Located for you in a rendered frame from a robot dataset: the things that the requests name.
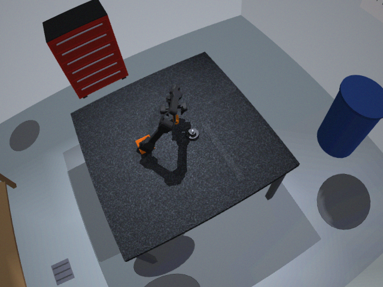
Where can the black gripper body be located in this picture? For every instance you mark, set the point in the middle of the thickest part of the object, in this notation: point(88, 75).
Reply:
point(183, 107)

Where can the black round pedestal with silver shaft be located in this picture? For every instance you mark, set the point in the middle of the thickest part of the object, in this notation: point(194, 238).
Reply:
point(192, 134)

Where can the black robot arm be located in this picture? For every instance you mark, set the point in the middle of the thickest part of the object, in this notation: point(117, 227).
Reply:
point(165, 125)

